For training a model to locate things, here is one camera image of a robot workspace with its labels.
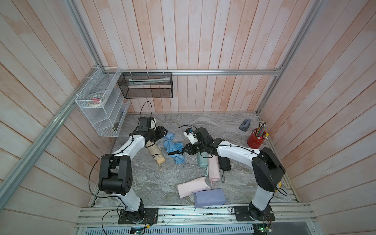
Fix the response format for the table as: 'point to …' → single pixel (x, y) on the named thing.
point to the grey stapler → (245, 125)
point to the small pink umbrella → (214, 168)
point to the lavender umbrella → (208, 197)
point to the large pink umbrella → (196, 185)
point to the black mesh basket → (146, 84)
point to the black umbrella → (224, 164)
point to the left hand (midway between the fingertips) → (165, 133)
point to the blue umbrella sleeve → (170, 145)
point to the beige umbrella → (156, 153)
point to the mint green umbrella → (203, 161)
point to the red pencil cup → (254, 142)
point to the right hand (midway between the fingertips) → (184, 148)
